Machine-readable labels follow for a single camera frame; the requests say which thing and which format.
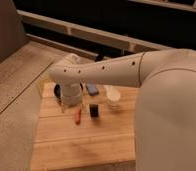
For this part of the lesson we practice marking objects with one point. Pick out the orange marker pen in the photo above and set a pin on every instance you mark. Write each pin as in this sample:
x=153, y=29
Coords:
x=78, y=116

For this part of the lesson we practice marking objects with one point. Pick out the black round bowl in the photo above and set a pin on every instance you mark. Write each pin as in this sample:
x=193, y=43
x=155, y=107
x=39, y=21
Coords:
x=57, y=91

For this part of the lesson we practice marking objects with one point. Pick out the grey cabinet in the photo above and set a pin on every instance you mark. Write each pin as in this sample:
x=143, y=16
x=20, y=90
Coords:
x=12, y=33

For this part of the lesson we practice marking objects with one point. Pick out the blue rectangular sponge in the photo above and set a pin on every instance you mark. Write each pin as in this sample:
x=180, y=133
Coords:
x=92, y=89

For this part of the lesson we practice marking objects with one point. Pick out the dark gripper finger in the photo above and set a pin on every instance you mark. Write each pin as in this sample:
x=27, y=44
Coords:
x=62, y=107

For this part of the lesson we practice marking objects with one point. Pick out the clear plastic cup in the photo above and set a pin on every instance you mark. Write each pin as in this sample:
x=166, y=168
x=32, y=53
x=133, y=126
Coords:
x=113, y=95

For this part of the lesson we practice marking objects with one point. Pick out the black upright eraser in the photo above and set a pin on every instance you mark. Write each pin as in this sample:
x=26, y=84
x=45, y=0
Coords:
x=94, y=110

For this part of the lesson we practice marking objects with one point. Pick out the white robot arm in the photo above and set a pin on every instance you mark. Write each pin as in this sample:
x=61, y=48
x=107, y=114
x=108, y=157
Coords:
x=165, y=110

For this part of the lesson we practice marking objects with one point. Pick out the white shelf rail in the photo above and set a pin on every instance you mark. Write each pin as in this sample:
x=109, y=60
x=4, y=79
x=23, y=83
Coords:
x=111, y=40

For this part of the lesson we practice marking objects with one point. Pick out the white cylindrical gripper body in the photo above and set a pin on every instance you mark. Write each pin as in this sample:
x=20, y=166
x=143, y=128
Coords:
x=71, y=95

